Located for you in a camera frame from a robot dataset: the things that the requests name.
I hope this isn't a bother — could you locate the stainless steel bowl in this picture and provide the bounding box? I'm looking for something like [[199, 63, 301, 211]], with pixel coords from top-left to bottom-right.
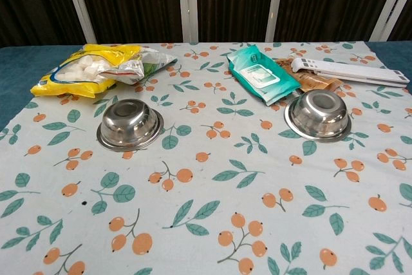
[[284, 90, 353, 143], [97, 99, 165, 153]]

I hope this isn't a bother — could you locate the fruit and leaf print tablecloth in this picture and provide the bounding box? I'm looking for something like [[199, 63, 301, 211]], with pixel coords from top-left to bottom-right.
[[0, 41, 412, 275]]

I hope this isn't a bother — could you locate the teal wet wipes pack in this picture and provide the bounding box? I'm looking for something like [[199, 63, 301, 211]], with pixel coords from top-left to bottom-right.
[[226, 46, 302, 107]]

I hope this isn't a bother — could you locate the open silver foil snack bag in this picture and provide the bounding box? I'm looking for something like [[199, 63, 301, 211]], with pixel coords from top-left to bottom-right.
[[98, 46, 178, 86]]

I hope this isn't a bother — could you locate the brown patterned sachet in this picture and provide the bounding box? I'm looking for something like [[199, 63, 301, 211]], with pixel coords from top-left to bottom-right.
[[275, 58, 295, 75]]

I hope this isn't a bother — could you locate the brown glossy sachet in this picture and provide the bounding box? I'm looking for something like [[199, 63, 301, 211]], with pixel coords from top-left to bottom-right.
[[295, 73, 344, 97]]

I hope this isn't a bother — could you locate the dark brown curtain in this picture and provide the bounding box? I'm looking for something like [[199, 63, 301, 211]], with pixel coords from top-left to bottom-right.
[[0, 0, 412, 48]]

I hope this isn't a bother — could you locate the yellow marshmallow bag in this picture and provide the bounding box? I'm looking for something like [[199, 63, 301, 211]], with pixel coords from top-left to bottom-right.
[[30, 44, 143, 99]]

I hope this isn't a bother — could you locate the white bag sealer bar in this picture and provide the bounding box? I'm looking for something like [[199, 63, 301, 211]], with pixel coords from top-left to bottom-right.
[[290, 57, 411, 88]]

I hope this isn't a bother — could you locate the white frame post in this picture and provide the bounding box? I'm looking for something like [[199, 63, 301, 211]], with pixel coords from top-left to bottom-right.
[[177, 0, 199, 45], [60, 0, 98, 45], [369, 0, 412, 43], [265, 0, 288, 43]]

